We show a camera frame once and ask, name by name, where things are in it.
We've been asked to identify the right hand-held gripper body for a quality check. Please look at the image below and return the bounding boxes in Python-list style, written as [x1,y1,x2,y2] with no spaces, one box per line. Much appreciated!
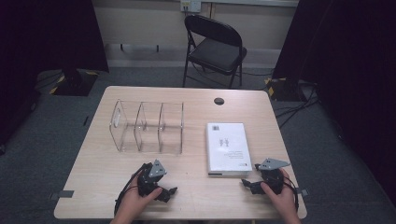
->
[259,158,291,195]

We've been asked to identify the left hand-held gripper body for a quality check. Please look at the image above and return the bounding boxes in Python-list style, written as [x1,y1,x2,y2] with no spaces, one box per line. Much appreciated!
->
[136,159,168,198]

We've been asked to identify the white book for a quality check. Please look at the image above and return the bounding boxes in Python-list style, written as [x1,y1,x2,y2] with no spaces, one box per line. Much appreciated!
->
[205,121,253,177]

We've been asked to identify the clear acrylic book rack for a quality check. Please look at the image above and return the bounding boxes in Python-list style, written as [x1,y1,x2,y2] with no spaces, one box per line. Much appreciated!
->
[108,99,185,156]

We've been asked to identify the person's right hand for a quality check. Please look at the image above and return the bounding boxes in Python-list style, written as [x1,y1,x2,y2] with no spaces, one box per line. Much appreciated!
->
[261,168,301,219]

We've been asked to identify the person's left hand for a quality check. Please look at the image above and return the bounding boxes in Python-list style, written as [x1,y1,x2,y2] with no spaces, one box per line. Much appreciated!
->
[116,177,163,222]

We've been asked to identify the black stand base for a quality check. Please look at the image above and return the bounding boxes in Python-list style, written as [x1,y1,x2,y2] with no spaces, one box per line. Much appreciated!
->
[264,77,316,103]
[49,68,99,97]

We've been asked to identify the dark curtain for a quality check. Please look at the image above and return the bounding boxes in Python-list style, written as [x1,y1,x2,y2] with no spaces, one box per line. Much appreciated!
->
[272,0,396,206]
[0,0,110,147]

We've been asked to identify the black folding chair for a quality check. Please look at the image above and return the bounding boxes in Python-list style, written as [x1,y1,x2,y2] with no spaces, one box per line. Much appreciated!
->
[181,14,248,90]

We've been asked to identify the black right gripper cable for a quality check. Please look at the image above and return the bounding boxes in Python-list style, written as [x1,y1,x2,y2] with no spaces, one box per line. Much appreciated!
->
[281,175,301,213]

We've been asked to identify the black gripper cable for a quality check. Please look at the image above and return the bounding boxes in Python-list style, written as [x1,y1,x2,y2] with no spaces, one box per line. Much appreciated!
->
[281,175,301,213]
[113,162,148,217]

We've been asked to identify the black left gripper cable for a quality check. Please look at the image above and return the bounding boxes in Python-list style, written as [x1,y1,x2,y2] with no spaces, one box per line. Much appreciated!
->
[113,162,148,217]

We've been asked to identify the black floor cables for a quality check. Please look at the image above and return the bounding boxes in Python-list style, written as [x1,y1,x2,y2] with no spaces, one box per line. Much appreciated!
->
[274,82,321,129]

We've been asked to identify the grey wall trunking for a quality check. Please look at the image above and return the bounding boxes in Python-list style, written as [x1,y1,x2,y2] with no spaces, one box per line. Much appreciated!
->
[104,43,283,68]

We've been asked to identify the white wall socket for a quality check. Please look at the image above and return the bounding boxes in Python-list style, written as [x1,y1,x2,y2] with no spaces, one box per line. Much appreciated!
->
[180,0,203,14]

